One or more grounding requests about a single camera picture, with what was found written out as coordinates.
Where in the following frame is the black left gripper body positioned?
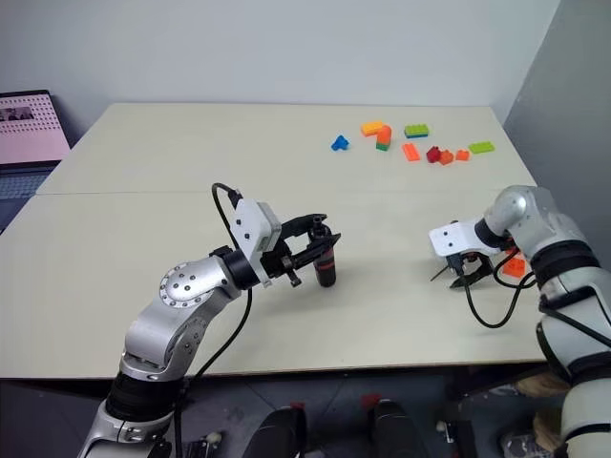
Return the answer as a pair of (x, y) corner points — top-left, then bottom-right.
(261, 237), (305, 288)

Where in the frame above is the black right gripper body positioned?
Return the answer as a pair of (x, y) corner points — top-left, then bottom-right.
(445, 251), (494, 278)

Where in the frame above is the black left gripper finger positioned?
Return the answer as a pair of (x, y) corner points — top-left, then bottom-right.
(280, 214), (329, 239)
(289, 232), (343, 269)

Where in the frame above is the black red electric screwdriver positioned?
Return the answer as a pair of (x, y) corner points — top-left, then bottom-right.
(307, 217), (341, 289)

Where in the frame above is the large orange toy brick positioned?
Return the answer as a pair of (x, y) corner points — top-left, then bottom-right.
(501, 247), (527, 279)

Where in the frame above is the orange green brick stack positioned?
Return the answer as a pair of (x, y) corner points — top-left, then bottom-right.
(374, 124), (394, 153)

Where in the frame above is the tan rounded object under table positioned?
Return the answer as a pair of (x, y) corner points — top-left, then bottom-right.
(517, 373), (570, 398)

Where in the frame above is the open laptop with pink screen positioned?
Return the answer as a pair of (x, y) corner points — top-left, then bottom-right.
(0, 89), (73, 236)

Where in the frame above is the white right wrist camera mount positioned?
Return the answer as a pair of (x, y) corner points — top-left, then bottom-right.
(428, 219), (484, 260)

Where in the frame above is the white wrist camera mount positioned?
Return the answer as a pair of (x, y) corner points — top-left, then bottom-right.
(230, 198), (284, 289)
(428, 219), (484, 260)

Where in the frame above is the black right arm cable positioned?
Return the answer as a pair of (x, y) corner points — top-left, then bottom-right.
(464, 247), (541, 328)

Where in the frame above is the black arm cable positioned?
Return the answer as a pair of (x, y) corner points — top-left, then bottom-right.
(464, 247), (541, 328)
(172, 182), (254, 458)

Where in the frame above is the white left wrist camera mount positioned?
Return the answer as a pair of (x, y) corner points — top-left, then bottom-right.
(230, 198), (284, 289)

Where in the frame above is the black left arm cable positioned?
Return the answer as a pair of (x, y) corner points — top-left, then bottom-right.
(172, 182), (254, 458)

